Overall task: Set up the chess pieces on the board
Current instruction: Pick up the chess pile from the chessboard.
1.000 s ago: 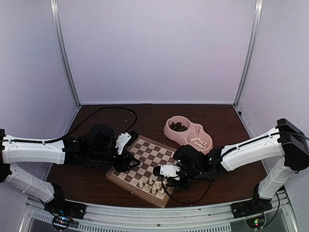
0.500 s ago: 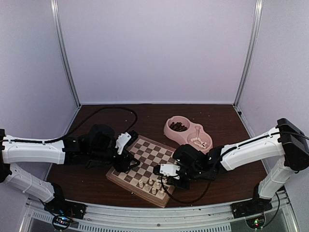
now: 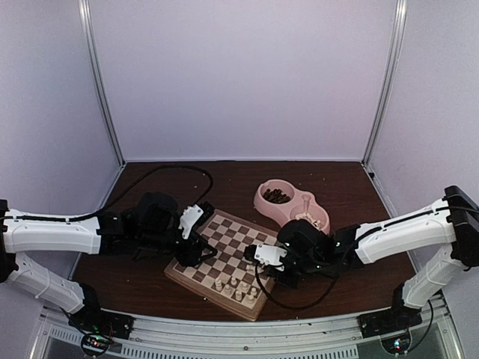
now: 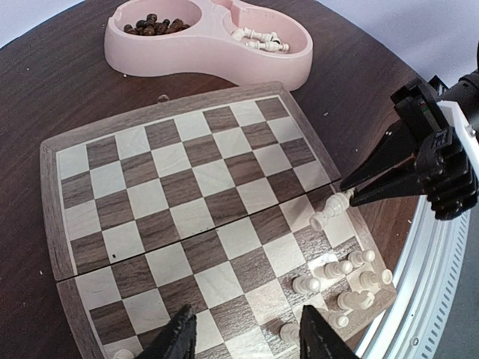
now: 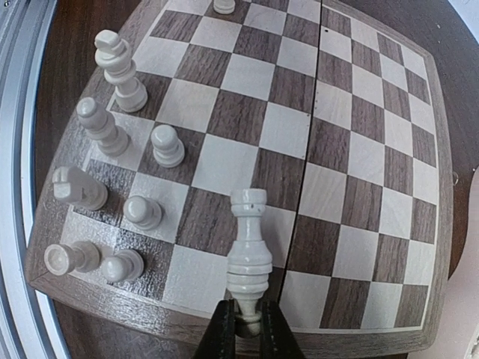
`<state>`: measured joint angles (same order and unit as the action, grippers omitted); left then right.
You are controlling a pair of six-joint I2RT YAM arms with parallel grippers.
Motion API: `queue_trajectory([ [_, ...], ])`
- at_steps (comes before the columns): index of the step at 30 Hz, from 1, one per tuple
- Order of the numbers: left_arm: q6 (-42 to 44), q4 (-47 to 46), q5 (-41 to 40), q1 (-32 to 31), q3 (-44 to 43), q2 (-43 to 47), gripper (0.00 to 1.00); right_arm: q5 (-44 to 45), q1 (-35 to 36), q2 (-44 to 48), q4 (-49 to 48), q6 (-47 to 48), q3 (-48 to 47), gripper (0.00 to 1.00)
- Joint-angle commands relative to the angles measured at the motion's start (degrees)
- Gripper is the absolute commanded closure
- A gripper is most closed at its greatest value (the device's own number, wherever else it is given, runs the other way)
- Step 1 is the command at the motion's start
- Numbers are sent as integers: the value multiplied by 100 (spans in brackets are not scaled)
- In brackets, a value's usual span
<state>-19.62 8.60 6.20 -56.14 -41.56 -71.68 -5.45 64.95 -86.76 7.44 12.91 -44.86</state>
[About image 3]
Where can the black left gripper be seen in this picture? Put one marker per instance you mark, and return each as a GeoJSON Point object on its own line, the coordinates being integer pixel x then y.
{"type": "Point", "coordinates": [189, 257]}

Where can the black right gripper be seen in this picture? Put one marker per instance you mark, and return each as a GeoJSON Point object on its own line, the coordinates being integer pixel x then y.
{"type": "Point", "coordinates": [291, 283]}

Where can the white bishop piece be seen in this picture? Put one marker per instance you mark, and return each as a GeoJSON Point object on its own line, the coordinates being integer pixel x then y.
{"type": "Point", "coordinates": [227, 289]}

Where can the pink double bowl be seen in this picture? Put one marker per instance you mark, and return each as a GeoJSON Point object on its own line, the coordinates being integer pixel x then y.
{"type": "Point", "coordinates": [301, 201]}

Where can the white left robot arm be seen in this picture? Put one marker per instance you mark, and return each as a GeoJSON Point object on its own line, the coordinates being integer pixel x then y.
{"type": "Point", "coordinates": [154, 225]}

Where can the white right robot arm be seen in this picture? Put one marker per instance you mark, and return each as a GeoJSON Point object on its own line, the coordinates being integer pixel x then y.
{"type": "Point", "coordinates": [450, 222]}

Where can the wooden chess board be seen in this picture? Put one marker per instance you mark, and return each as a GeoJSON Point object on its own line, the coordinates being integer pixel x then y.
{"type": "Point", "coordinates": [230, 235]}

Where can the white chess pieces pile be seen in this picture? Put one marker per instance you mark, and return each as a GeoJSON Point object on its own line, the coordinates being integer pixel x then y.
{"type": "Point", "coordinates": [316, 222]}

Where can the dark chess pieces pile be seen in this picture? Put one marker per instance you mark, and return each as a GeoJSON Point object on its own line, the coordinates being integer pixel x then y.
{"type": "Point", "coordinates": [276, 196]}

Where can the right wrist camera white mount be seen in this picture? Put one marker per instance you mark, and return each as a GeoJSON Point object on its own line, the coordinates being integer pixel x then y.
{"type": "Point", "coordinates": [266, 255]}

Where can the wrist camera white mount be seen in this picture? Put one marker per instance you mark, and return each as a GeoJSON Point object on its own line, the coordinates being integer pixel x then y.
{"type": "Point", "coordinates": [196, 214]}
{"type": "Point", "coordinates": [266, 255]}

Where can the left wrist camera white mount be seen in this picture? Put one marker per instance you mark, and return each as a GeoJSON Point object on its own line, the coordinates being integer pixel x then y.
{"type": "Point", "coordinates": [196, 214]}

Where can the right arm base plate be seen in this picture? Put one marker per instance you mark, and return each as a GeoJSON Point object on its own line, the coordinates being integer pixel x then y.
{"type": "Point", "coordinates": [387, 321]}

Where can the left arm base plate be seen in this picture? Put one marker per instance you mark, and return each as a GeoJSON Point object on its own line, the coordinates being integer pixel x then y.
{"type": "Point", "coordinates": [107, 324]}

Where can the front aluminium rail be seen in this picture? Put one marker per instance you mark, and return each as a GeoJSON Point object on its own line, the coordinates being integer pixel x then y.
{"type": "Point", "coordinates": [327, 337]}

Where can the left aluminium frame post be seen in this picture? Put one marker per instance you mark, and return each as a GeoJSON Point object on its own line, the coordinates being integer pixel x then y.
{"type": "Point", "coordinates": [99, 87]}

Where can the aluminium frame post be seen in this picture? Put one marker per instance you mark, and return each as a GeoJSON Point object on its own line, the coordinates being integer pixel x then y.
{"type": "Point", "coordinates": [395, 47]}
{"type": "Point", "coordinates": [99, 87]}

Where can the right aluminium frame post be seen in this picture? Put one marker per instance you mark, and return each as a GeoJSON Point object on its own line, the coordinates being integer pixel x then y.
{"type": "Point", "coordinates": [395, 47]}

